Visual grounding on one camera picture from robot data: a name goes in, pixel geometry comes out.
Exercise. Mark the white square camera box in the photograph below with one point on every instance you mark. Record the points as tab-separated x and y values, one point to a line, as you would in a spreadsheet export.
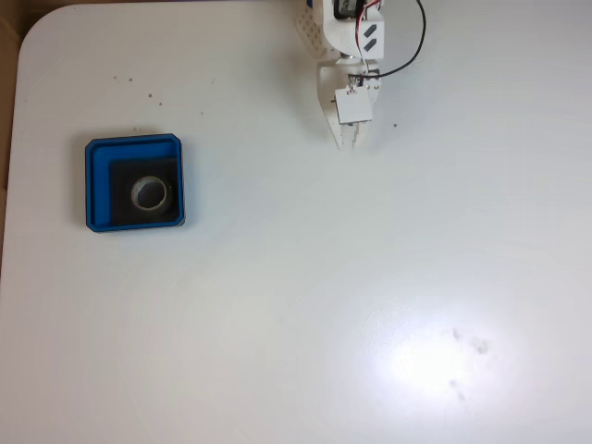
353	105

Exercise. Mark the black tape roll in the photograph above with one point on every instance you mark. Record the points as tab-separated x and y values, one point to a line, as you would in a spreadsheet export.
135	196

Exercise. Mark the blue box with black bottom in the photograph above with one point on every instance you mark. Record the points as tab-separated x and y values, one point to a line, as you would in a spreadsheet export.
97	185

